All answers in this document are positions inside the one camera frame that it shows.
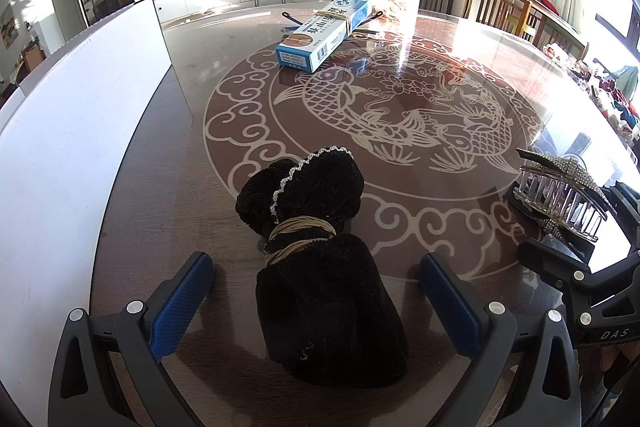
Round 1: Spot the clear rhinestone hair claw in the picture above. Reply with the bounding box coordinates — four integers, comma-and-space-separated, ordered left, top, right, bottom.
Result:
509, 148, 619, 243

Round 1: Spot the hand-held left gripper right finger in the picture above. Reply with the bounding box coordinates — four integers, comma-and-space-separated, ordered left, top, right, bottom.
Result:
419, 253, 583, 427

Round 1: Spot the white cardboard storage box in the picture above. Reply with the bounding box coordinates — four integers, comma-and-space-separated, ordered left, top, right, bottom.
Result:
0, 0, 195, 427

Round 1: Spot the dark framed window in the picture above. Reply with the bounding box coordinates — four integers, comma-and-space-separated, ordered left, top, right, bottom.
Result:
595, 0, 640, 65

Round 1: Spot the blue and white carton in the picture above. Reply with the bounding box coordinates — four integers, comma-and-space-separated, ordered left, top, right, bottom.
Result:
275, 0, 374, 74

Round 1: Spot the white door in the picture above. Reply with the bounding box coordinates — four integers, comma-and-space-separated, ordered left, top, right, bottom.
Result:
46, 0, 85, 42

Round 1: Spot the black velvet pearl-trim scrunchie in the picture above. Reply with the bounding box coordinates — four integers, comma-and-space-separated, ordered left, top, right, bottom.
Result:
235, 147, 411, 389

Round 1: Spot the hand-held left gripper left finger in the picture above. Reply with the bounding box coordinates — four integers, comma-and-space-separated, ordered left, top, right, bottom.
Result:
47, 252, 216, 427

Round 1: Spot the framed wall painting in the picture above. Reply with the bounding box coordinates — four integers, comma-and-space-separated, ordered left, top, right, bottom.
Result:
0, 1, 17, 50

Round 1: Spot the wooden slatted chair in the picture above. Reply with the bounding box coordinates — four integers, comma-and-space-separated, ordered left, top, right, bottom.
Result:
465, 0, 533, 40
520, 0, 591, 58

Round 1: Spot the pile of assorted clutter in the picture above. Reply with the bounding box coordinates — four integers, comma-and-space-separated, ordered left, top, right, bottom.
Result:
542, 44, 640, 142

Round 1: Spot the brown patterned desktop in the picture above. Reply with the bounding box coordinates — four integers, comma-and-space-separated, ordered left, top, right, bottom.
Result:
87, 2, 640, 427

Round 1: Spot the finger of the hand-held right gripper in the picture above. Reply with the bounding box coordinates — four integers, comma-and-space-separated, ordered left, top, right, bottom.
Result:
602, 181, 640, 233
517, 237, 601, 308

